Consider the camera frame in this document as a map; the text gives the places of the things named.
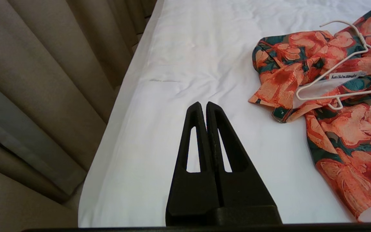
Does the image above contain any cream wire clothes hanger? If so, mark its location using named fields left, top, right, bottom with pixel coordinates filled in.
left=296, top=20, right=371, bottom=111

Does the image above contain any orange floral short-sleeve shirt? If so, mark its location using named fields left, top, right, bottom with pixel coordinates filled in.
left=248, top=3, right=371, bottom=223

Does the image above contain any white sheeted bed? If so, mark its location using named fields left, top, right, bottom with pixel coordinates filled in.
left=78, top=0, right=371, bottom=227

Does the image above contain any beige curtain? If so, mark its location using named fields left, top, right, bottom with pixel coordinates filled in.
left=0, top=0, right=157, bottom=232

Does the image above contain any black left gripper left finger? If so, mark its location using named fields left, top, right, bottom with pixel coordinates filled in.
left=166, top=102, right=220, bottom=226

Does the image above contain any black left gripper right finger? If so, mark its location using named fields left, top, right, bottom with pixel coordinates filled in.
left=206, top=102, right=282, bottom=225

